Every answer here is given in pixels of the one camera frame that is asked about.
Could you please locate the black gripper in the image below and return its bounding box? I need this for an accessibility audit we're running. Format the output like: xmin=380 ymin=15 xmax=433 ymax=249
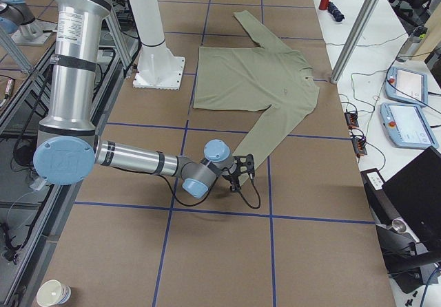
xmin=223 ymin=167 xmax=241 ymax=191

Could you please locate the olive green long-sleeve shirt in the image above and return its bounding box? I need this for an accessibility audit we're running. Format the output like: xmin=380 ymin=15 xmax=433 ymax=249
xmin=194 ymin=10 xmax=320 ymax=167

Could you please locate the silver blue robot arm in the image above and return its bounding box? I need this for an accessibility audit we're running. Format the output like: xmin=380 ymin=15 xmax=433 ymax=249
xmin=1 ymin=0 xmax=50 ymax=45
xmin=33 ymin=0 xmax=240 ymax=198

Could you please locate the near small circuit board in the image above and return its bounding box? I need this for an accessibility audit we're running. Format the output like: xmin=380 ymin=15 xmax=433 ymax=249
xmin=351 ymin=135 xmax=367 ymax=158

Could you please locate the small circuit board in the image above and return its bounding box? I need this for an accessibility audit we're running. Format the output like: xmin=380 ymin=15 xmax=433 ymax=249
xmin=351 ymin=135 xmax=367 ymax=158
xmin=345 ymin=110 xmax=359 ymax=129

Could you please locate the far small circuit board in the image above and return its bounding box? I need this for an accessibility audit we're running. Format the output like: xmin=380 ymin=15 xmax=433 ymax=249
xmin=345 ymin=110 xmax=359 ymax=129

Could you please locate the black box with label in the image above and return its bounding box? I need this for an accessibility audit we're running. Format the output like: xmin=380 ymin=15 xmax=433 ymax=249
xmin=360 ymin=168 xmax=410 ymax=234

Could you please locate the black laptop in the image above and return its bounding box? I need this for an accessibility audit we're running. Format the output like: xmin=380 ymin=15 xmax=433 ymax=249
xmin=382 ymin=147 xmax=440 ymax=251

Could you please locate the near teach pendant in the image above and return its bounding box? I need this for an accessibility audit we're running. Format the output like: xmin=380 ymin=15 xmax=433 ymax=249
xmin=380 ymin=103 xmax=439 ymax=149

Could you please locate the teach pendant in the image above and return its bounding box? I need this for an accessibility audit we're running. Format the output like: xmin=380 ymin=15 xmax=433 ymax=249
xmin=385 ymin=66 xmax=428 ymax=106
xmin=380 ymin=103 xmax=439 ymax=149

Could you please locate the far teach pendant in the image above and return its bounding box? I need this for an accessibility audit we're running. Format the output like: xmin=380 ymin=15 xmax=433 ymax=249
xmin=385 ymin=66 xmax=428 ymax=106

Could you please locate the dark blue folded umbrella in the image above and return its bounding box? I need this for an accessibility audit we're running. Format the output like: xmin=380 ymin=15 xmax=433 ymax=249
xmin=327 ymin=1 xmax=345 ymax=23

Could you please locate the white paper cup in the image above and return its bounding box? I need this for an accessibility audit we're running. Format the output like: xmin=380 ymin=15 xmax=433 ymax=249
xmin=36 ymin=279 xmax=72 ymax=307

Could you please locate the grey water bottle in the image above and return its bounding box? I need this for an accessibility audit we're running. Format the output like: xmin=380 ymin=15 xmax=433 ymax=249
xmin=396 ymin=26 xmax=428 ymax=63

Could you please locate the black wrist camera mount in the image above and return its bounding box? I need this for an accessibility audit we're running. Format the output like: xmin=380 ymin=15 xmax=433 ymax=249
xmin=234 ymin=153 xmax=255 ymax=179

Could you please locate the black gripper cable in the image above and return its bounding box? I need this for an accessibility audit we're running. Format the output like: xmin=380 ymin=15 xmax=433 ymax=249
xmin=161 ymin=172 xmax=262 ymax=210

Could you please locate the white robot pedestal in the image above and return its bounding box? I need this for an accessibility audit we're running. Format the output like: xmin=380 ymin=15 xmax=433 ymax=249
xmin=129 ymin=0 xmax=185 ymax=90

